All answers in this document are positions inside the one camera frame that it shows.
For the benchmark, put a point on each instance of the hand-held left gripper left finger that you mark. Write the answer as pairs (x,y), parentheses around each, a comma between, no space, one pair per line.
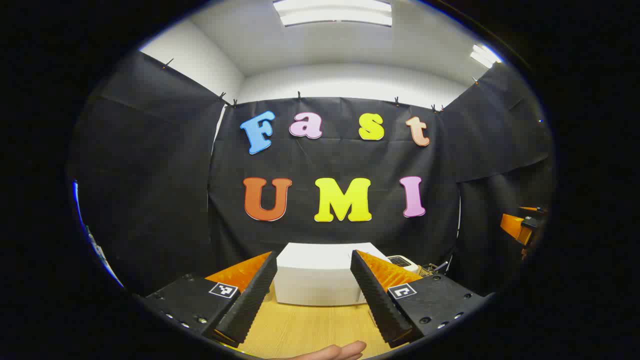
(252,295)

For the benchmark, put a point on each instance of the white toaster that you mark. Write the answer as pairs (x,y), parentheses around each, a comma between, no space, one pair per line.
(401,261)

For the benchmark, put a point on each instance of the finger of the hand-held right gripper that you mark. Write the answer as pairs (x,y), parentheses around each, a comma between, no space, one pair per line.
(530,209)
(512,226)

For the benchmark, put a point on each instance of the small ceiling light panel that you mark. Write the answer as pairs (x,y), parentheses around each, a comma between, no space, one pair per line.
(485,55)

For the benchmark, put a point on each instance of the large ceiling light panel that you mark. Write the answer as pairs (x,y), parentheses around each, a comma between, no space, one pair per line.
(332,12)

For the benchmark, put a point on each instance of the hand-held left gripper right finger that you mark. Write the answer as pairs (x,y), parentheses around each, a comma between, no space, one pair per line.
(377,295)

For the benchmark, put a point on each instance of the black backdrop cloth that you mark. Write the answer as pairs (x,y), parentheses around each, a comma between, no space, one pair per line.
(150,175)

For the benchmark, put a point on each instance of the white microwave oven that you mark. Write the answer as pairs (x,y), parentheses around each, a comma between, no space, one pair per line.
(320,275)

